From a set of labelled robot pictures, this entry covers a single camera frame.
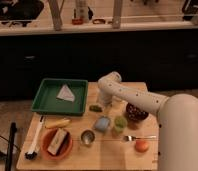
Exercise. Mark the blue sponge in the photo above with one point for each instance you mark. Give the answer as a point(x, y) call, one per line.
point(102, 124)

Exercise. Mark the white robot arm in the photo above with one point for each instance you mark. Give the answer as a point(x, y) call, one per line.
point(177, 118)

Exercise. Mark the green plastic cup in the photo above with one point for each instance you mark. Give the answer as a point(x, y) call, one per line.
point(120, 123)

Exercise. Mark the small metal cup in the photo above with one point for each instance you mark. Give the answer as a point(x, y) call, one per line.
point(87, 137)

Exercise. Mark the green plastic tray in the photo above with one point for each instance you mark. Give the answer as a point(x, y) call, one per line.
point(47, 102)

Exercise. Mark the grey folded cloth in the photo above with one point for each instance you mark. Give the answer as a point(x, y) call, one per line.
point(65, 93)

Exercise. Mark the dark bowl with food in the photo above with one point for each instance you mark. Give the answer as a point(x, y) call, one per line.
point(135, 114)

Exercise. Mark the metal fork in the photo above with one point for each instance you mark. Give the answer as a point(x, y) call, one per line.
point(133, 138)

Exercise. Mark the orange bowl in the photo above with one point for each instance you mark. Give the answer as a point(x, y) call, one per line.
point(64, 149)

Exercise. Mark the wooden block in bowl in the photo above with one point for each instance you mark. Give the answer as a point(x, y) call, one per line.
point(57, 141)

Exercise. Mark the orange tomato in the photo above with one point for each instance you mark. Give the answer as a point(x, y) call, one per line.
point(141, 145)

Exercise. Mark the white bottle on shelf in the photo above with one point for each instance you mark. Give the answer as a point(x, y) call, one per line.
point(82, 10)

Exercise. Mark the black pole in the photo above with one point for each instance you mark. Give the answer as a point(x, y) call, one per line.
point(8, 162)

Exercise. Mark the black bag on shelf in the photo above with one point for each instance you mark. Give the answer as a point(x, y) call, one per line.
point(22, 12)

